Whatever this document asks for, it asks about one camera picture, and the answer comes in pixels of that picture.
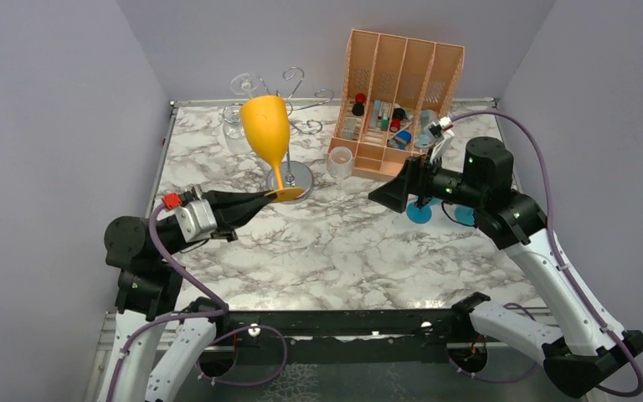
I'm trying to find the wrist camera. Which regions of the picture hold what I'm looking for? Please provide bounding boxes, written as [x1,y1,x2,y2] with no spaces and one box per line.
[173,199,218,243]
[424,116,455,163]

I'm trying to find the tall clear wine glass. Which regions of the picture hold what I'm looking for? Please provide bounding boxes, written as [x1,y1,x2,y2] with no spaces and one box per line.
[229,72,267,100]

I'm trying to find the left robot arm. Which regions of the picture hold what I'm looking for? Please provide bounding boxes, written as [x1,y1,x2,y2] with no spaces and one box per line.
[98,185,281,401]

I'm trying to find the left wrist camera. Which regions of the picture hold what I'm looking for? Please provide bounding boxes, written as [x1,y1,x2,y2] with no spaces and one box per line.
[173,199,218,243]

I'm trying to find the ribbed clear glass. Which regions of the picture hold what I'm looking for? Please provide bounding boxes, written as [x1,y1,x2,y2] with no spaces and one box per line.
[221,103,249,154]

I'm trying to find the peach desk organizer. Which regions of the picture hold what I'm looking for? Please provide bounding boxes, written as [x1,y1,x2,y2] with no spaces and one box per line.
[327,29,466,181]

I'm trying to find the black base frame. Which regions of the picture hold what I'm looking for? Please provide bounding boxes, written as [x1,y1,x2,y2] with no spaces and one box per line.
[198,308,479,373]

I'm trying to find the short clear wine glass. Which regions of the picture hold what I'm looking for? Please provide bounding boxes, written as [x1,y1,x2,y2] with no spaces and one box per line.
[327,147,353,190]

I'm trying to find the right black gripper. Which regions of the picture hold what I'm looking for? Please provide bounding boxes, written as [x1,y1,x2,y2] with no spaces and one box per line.
[369,147,486,213]

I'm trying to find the blue plastic goblet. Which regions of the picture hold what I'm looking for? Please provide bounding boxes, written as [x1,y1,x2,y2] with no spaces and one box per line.
[454,205,476,227]
[405,202,432,224]

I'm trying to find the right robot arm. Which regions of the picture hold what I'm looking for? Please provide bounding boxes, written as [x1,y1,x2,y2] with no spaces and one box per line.
[368,137,643,398]

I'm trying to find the chrome wine glass rack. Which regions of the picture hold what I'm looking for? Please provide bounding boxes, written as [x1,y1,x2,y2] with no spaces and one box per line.
[256,66,335,204]

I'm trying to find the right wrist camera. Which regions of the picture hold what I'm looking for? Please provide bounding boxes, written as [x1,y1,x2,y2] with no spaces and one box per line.
[424,116,455,163]

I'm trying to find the orange plastic goblet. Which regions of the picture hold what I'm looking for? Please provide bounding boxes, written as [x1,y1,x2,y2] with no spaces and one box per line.
[239,95,305,203]

